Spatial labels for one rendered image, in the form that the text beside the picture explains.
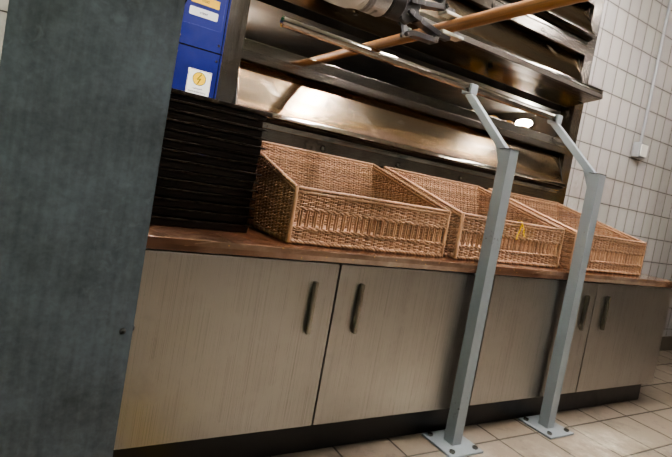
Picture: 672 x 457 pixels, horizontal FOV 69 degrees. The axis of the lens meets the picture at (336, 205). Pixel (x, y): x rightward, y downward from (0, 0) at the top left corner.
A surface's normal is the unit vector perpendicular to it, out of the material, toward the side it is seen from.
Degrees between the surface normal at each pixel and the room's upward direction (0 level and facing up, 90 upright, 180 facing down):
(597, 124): 90
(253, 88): 70
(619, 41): 90
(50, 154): 90
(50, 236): 90
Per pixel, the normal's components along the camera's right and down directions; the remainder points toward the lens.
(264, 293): 0.51, 0.14
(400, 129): 0.53, -0.21
